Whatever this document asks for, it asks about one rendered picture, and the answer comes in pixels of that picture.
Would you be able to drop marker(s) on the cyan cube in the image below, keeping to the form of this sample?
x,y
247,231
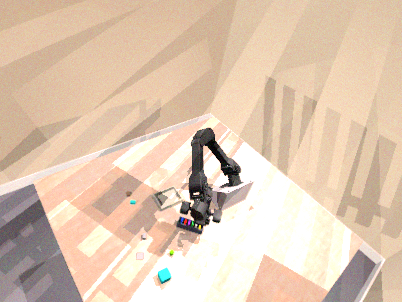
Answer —
x,y
164,275

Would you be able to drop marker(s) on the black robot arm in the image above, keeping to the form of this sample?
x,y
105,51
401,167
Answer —
x,y
198,180

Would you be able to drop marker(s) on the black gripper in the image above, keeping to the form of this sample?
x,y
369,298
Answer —
x,y
217,215

